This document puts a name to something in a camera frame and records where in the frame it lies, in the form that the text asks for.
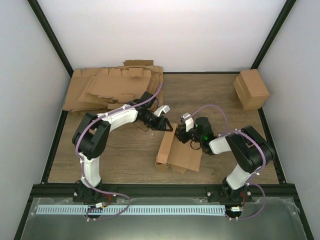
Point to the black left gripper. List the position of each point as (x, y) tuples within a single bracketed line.
[(160, 124)]

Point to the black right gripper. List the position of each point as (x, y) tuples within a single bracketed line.
[(182, 137)]

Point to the brown cardboard box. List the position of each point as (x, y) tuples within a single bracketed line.
[(251, 89), (180, 156)]

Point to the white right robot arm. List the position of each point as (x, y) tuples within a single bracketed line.
[(251, 151)]

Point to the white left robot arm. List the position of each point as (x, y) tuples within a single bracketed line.
[(90, 138)]

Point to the folded brown cardboard box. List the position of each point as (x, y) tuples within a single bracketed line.
[(251, 89)]

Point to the stack of flat cardboard blanks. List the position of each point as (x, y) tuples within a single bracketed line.
[(108, 88)]

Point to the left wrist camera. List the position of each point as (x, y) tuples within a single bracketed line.
[(161, 110)]

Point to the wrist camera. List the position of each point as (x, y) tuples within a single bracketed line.
[(188, 121), (161, 110)]

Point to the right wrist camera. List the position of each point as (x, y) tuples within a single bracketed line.
[(188, 121)]

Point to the white slotted cable duct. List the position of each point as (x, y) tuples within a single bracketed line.
[(133, 210)]

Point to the black aluminium frame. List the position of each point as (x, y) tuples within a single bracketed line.
[(45, 189)]

